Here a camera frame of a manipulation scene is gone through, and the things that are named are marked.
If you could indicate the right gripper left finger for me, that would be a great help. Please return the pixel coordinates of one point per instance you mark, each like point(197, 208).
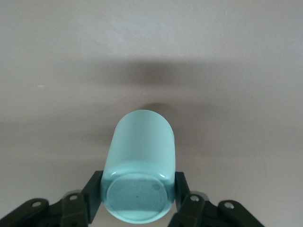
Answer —
point(78, 208)

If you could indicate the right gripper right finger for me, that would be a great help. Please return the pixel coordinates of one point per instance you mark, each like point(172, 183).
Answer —
point(196, 212)

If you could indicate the mint green cup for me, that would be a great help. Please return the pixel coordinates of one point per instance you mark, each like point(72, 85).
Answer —
point(139, 153)

